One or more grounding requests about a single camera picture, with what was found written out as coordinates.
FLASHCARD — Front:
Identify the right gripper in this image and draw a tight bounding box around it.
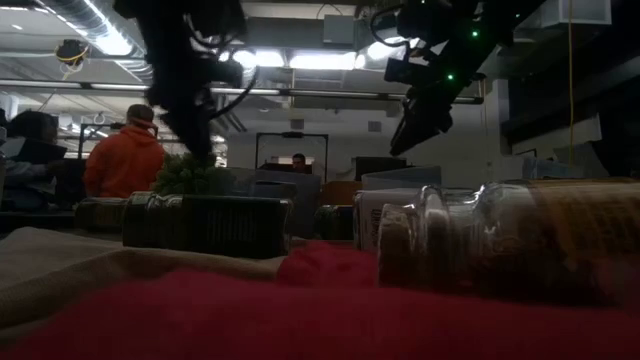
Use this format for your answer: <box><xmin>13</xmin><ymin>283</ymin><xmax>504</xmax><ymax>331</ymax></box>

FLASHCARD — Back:
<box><xmin>389</xmin><ymin>44</ymin><xmax>486</xmax><ymax>157</ymax></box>

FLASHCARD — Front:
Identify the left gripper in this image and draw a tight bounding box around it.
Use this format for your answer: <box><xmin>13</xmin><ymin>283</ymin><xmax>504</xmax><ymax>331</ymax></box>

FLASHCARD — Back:
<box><xmin>147</xmin><ymin>54</ymin><xmax>245</xmax><ymax>165</ymax></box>

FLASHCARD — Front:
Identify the green-lid spice jar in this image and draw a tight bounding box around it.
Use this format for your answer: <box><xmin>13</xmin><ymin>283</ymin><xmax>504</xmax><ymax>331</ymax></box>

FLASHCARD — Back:
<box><xmin>313</xmin><ymin>204</ymin><xmax>355</xmax><ymax>242</ymax></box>

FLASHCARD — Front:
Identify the cork-stoppered glass spice jar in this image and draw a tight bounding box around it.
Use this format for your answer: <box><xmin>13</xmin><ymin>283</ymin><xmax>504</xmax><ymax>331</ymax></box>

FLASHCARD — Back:
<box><xmin>377</xmin><ymin>177</ymin><xmax>640</xmax><ymax>307</ymax></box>

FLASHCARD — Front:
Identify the green spiky plant ornament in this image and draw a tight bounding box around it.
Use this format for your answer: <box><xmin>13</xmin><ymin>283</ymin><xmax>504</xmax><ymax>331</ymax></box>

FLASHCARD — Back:
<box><xmin>151</xmin><ymin>152</ymin><xmax>236</xmax><ymax>197</ymax></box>

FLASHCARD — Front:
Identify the dark monitor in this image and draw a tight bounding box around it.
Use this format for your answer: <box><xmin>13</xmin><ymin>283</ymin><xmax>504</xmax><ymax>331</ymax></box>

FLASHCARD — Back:
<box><xmin>353</xmin><ymin>156</ymin><xmax>409</xmax><ymax>182</ymax></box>

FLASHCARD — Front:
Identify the grey transparent plastic bin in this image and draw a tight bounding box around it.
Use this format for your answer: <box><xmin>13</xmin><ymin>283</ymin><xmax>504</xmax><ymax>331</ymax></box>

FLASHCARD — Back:
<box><xmin>227</xmin><ymin>167</ymin><xmax>322</xmax><ymax>239</ymax></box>

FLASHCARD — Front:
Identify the black-framed background rig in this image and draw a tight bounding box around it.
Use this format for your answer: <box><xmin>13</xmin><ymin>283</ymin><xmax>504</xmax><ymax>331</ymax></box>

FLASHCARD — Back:
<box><xmin>254</xmin><ymin>131</ymin><xmax>330</xmax><ymax>176</ymax></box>

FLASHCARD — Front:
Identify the yellow plastic bin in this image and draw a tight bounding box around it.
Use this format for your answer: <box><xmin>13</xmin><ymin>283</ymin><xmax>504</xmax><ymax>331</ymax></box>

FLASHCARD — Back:
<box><xmin>319</xmin><ymin>180</ymin><xmax>364</xmax><ymax>207</ymax></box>

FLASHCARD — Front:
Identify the ceiling light panel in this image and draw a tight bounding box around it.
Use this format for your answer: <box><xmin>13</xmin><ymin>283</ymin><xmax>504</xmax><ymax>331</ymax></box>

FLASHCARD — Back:
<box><xmin>234</xmin><ymin>48</ymin><xmax>286</xmax><ymax>69</ymax></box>
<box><xmin>288</xmin><ymin>49</ymin><xmax>359</xmax><ymax>71</ymax></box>

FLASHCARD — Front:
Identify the grey ceiling box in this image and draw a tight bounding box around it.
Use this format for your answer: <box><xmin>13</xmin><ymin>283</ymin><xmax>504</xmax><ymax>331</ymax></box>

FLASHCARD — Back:
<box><xmin>322</xmin><ymin>13</ymin><xmax>361</xmax><ymax>49</ymax></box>

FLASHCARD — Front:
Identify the pale blue container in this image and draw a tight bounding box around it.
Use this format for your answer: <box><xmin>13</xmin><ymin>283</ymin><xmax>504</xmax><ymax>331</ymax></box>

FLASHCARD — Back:
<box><xmin>522</xmin><ymin>157</ymin><xmax>584</xmax><ymax>181</ymax></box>

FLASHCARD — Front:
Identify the beige cloth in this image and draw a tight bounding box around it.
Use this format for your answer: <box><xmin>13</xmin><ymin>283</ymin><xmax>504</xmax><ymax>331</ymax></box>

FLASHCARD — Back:
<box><xmin>0</xmin><ymin>227</ymin><xmax>287</xmax><ymax>351</ymax></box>

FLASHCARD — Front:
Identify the red cloth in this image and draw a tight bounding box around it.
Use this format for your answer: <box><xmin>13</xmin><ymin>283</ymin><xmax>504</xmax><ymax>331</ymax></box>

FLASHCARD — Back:
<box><xmin>0</xmin><ymin>242</ymin><xmax>640</xmax><ymax>360</ymax></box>

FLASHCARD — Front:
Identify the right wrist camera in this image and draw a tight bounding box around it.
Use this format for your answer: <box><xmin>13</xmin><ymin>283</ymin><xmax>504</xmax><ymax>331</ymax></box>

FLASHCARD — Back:
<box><xmin>383</xmin><ymin>57</ymin><xmax>417</xmax><ymax>85</ymax></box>

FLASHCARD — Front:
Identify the ceiling cable reel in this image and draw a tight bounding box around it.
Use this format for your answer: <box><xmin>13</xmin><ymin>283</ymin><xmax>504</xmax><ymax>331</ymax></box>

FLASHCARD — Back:
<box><xmin>53</xmin><ymin>38</ymin><xmax>91</xmax><ymax>67</ymax></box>

